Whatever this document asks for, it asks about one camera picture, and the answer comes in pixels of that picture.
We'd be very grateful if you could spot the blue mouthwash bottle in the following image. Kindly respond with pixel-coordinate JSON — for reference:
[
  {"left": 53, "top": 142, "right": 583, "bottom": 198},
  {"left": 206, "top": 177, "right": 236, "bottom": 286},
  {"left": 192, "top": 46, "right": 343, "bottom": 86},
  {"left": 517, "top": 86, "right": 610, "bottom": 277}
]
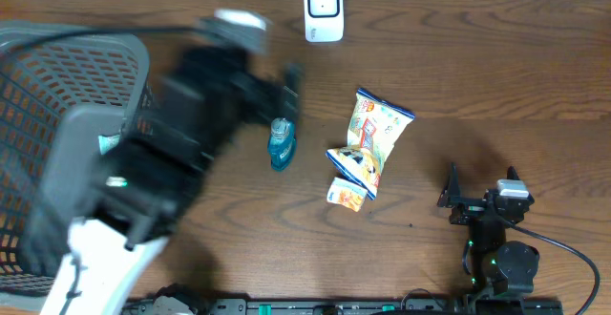
[{"left": 267, "top": 117, "right": 297, "bottom": 171}]

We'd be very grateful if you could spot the large yellow snack bag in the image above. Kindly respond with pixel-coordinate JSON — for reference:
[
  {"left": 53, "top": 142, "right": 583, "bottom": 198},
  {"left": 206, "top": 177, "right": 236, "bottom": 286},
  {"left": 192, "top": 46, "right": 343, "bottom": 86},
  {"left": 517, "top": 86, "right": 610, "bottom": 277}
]
[{"left": 347, "top": 88, "right": 415, "bottom": 162}]

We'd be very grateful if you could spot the small orange snack packet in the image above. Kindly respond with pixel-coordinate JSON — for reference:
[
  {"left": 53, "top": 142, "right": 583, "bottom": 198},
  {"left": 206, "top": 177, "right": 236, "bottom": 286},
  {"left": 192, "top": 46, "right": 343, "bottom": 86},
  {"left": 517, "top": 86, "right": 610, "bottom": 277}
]
[{"left": 326, "top": 178, "right": 368, "bottom": 212}]

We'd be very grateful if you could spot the small yellow blue snack bag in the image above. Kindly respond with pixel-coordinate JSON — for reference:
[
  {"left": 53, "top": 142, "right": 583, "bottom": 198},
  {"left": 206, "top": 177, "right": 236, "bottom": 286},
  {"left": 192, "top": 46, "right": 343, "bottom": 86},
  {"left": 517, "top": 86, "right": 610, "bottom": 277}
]
[{"left": 326, "top": 146, "right": 384, "bottom": 200}]

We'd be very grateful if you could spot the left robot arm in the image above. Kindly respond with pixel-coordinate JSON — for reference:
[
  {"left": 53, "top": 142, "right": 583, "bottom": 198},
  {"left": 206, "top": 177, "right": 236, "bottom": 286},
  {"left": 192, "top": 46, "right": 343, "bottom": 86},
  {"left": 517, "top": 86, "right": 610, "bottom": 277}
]
[{"left": 42, "top": 47, "right": 302, "bottom": 314}]

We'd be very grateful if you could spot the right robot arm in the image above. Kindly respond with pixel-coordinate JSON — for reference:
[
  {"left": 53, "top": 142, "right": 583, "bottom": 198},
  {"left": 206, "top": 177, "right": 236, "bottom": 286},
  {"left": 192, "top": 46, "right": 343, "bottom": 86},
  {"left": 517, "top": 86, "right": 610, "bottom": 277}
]
[{"left": 437, "top": 164, "right": 539, "bottom": 298}]

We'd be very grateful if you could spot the white barcode scanner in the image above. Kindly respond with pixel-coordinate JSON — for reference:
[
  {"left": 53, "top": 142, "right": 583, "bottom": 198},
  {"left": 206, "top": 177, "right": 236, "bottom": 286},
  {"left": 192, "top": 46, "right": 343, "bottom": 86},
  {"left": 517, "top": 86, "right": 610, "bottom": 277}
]
[{"left": 304, "top": 0, "right": 345, "bottom": 43}]

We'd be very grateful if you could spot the grey plastic shopping basket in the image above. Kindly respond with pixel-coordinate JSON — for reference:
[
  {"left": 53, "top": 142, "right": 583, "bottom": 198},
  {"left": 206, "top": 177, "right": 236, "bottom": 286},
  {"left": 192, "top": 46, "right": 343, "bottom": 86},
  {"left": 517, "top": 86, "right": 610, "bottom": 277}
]
[{"left": 1, "top": 21, "right": 153, "bottom": 311}]

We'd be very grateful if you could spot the right camera cable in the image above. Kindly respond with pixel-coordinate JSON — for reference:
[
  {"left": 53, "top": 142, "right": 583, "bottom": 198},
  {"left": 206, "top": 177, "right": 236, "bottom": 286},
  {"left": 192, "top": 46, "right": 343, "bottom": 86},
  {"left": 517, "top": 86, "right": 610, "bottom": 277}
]
[{"left": 495, "top": 214, "right": 601, "bottom": 315}]

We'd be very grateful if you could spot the black mounting rail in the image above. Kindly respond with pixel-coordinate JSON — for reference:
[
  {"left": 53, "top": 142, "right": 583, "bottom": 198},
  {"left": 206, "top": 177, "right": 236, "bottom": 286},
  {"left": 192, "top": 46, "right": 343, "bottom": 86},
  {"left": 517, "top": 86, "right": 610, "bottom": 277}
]
[{"left": 119, "top": 284, "right": 564, "bottom": 315}]

